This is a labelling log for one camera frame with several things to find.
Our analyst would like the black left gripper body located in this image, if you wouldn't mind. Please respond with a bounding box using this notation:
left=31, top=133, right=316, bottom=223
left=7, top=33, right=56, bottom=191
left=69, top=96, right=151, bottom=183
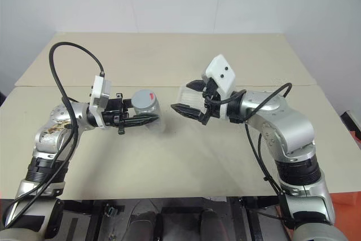
left=102, top=93, right=134, bottom=136

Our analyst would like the clear plastic cup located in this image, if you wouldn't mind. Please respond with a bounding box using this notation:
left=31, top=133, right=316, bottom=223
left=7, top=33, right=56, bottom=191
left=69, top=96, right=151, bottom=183
left=177, top=85, right=209, bottom=112

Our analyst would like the dark rounded shape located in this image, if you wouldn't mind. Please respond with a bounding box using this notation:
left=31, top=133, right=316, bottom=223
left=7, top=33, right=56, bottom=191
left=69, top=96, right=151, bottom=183
left=197, top=208, right=225, bottom=241

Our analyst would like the black table frame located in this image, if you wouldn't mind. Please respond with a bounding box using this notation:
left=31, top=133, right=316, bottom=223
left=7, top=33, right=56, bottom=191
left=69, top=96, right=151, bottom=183
left=60, top=195, right=283, bottom=241

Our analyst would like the grey jar lid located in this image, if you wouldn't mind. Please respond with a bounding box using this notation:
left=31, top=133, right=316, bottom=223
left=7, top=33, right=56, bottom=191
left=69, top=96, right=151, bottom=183
left=131, top=89, right=157, bottom=111

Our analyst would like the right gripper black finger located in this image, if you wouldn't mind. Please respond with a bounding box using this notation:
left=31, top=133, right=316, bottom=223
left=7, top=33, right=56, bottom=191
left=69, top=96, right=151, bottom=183
left=185, top=80, right=206, bottom=93
left=170, top=103, right=204, bottom=122

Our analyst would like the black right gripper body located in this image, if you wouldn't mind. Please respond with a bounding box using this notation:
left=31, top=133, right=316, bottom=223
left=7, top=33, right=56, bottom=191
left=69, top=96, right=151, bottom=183
left=200, top=78, right=227, bottom=126

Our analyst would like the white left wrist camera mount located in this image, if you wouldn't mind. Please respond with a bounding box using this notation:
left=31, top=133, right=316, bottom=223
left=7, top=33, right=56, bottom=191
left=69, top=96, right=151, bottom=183
left=89, top=75, right=113, bottom=129

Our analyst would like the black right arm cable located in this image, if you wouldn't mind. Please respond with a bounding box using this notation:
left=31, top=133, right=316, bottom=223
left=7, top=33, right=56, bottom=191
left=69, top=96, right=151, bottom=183
left=204, top=82, right=294, bottom=228

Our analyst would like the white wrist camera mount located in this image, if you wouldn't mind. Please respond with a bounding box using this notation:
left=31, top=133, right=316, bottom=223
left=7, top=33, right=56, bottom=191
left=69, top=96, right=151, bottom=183
left=205, top=54, right=237, bottom=120
left=89, top=75, right=113, bottom=129

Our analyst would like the orange box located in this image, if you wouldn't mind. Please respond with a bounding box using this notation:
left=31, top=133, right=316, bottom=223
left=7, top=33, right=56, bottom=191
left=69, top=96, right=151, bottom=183
left=329, top=191, right=361, bottom=241

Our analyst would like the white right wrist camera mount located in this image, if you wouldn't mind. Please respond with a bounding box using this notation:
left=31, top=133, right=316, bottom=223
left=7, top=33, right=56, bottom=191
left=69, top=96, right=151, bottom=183
left=205, top=54, right=237, bottom=120

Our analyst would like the transparent plastic jar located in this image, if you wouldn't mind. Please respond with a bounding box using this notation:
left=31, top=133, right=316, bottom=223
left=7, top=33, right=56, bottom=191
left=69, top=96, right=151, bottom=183
left=132, top=97, right=166, bottom=135

